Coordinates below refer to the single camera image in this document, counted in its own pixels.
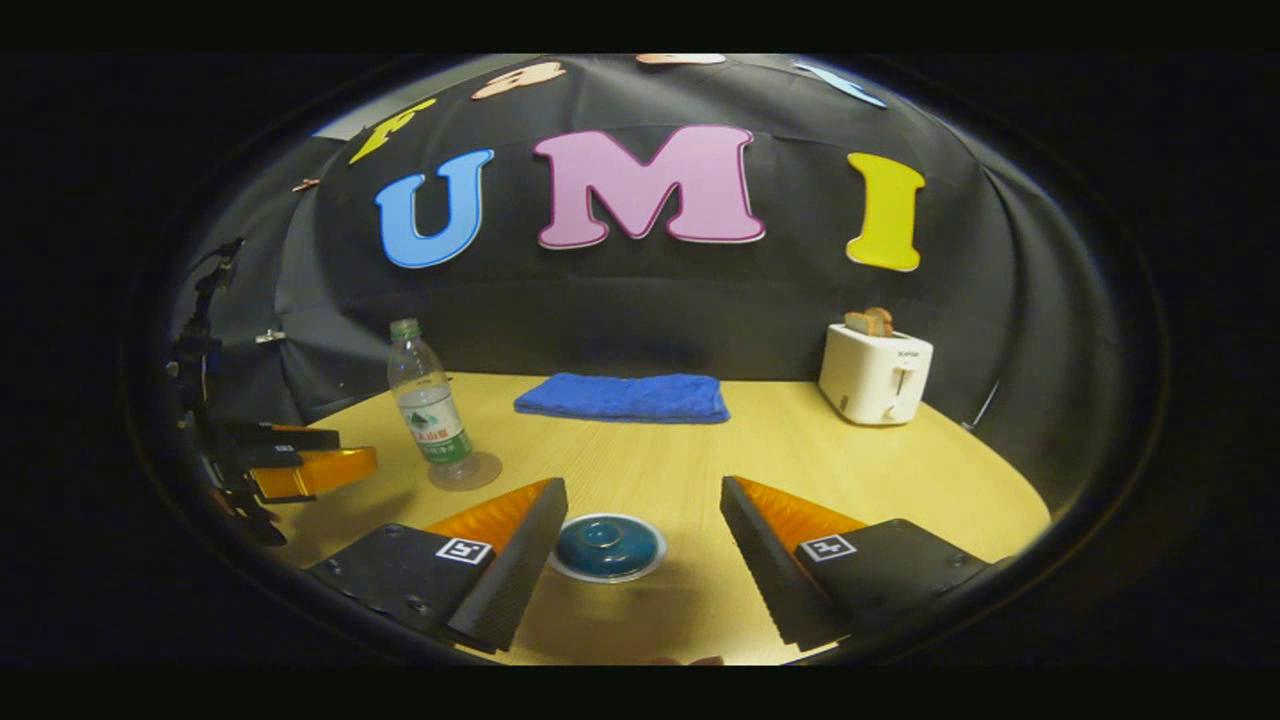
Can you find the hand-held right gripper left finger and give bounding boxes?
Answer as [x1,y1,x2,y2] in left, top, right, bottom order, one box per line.
[305,477,569,654]

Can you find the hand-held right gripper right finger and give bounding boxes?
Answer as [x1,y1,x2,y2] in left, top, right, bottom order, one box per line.
[720,475,991,651]

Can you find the round brown coaster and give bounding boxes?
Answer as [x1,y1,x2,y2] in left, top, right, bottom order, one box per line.
[428,450,503,492]

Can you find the clear plastic water bottle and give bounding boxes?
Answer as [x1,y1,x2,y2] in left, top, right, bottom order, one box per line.
[388,318,479,469]

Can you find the blue folded towel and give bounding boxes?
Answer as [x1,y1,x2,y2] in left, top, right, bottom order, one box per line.
[514,373,731,425]

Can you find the white toaster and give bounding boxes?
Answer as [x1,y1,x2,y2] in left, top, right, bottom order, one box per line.
[818,323,935,426]

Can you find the black backdrop cloth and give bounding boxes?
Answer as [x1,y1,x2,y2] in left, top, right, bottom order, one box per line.
[175,55,1111,481]

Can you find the toaster power cable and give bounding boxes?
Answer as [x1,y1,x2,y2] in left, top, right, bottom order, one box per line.
[962,380,1001,429]

